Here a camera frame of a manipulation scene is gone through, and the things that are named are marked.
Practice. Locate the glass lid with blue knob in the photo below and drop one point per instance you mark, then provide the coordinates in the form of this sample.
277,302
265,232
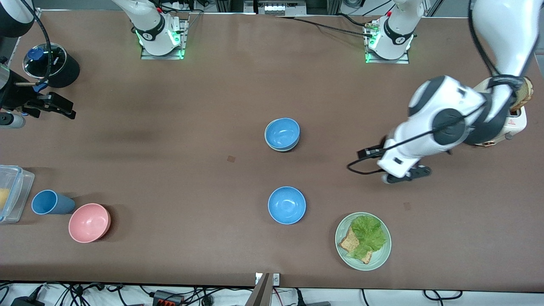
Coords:
36,61

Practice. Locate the white power strip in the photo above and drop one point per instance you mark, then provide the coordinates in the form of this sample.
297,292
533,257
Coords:
276,7

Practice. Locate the yellow food item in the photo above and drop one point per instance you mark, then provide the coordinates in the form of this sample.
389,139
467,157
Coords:
3,199

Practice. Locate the black power adapter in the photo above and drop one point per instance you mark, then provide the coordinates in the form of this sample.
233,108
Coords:
27,302

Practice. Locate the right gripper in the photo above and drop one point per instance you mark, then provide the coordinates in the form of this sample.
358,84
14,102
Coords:
16,94

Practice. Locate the green bowl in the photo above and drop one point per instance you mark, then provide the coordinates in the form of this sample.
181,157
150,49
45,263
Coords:
281,150

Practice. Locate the bread slice in toaster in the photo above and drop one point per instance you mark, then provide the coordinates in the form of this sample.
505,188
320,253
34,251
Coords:
525,93

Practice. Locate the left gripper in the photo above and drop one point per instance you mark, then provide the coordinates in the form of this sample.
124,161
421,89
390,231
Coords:
363,153

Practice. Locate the pink bowl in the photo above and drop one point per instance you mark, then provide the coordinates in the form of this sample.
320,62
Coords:
89,222

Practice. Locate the red and black connector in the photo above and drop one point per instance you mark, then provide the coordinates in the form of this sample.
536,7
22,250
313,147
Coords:
168,298

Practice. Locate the white toaster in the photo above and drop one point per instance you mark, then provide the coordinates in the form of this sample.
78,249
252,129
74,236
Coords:
516,123

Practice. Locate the green lettuce leaf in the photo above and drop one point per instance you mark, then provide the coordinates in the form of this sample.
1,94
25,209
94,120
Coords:
369,236

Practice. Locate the small metal bracket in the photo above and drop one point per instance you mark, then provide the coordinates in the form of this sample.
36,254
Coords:
276,279

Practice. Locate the clear plastic container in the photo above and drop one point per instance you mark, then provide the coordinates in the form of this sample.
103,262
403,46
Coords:
26,191

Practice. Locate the blue cup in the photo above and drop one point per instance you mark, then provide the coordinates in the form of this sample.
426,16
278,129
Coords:
51,203

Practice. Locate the gray camera pole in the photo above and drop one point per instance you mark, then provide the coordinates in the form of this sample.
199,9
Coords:
260,295

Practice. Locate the brown toast slice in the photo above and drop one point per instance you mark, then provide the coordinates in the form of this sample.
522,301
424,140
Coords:
350,243

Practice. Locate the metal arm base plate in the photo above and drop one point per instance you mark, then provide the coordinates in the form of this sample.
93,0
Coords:
386,61
161,57

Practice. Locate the blue bowl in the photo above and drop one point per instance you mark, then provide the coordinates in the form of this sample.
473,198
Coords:
282,132
287,205

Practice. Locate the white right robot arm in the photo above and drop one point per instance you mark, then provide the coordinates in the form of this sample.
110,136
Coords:
153,25

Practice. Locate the pale green plate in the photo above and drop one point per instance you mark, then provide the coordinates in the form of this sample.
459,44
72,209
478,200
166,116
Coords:
382,250

